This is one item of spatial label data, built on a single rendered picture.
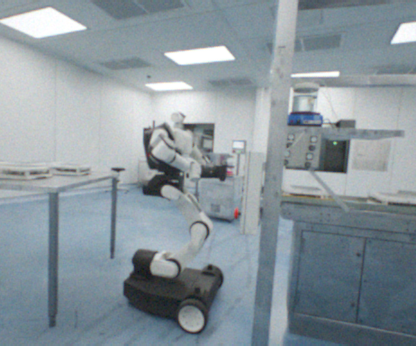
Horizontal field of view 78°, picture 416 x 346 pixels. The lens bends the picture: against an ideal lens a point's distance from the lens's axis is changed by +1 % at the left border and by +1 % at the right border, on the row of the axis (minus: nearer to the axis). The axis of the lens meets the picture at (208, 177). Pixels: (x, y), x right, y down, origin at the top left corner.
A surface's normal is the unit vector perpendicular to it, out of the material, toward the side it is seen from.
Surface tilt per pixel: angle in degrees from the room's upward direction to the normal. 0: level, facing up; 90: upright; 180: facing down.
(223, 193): 89
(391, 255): 90
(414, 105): 90
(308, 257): 90
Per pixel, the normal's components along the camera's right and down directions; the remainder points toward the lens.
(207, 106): -0.41, 0.06
